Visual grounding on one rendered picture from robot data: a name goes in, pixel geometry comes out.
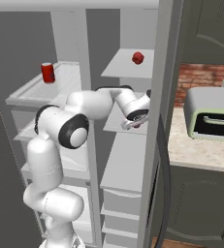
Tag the red steak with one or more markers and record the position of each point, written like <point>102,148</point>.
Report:
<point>137,126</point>

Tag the white fridge shelf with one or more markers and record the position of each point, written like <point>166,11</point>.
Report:
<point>113,124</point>
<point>123,66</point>

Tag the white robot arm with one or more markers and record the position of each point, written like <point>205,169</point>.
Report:
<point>52,168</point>

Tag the red apple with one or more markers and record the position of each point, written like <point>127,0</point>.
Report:
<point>138,58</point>

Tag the red soda can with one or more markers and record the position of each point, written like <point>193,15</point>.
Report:
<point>48,73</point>

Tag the white freezer shelf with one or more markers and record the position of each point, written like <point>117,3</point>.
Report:
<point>65,80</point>

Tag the green grey toaster oven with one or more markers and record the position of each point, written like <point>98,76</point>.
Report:
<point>210,109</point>

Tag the white fridge freezer body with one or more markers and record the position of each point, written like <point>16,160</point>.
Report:
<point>84,38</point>

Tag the white fridge drawer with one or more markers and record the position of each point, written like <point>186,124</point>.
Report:
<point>121,201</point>

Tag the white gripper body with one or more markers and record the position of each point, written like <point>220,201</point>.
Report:
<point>128,124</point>

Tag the dark grey base cupboard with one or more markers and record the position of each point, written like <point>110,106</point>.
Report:
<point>197,203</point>

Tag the grey freezer door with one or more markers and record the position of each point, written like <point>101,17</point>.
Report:
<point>6,161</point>

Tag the dark grey wall cupboard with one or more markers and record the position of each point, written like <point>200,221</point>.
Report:
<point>210,29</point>

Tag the grey fridge door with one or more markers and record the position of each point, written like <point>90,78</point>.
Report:
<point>163,64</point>

